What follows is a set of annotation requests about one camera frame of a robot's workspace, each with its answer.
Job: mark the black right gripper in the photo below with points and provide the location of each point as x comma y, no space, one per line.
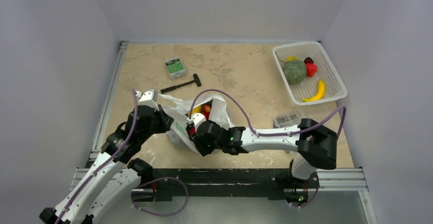
196,138

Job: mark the green labelled screw box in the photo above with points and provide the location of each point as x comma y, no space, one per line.
175,68

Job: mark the green fake melon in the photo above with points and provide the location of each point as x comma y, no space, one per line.
294,71

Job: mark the dark maroon fake fruit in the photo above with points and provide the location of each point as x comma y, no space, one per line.
309,60

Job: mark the red fake cherry bunch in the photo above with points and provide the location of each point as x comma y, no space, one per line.
206,109

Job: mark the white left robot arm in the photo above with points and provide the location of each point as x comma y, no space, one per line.
119,148

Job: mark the black rubber mallet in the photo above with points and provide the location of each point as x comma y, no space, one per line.
195,80

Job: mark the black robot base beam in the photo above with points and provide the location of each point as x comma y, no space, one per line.
163,184

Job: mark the red fake strawberry in basket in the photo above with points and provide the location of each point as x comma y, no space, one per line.
311,70

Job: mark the aluminium frame rail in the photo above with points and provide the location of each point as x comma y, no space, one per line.
103,120

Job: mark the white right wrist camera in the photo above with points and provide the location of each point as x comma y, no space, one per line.
196,120

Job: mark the yellow fake lemon in bag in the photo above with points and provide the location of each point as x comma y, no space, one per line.
197,109

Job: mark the clear compartment screw organizer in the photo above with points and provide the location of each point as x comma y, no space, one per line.
288,119

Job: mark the yellow fake lemon in basket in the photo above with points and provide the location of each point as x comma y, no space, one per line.
289,59

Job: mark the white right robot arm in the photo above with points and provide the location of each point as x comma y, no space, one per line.
316,143

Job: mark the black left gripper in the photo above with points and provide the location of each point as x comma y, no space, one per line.
165,120

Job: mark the white plastic basket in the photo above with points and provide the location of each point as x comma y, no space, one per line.
335,88

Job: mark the yellow fake banana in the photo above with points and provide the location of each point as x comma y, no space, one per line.
321,90

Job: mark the white plastic shopping bag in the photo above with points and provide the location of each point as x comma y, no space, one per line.
180,112

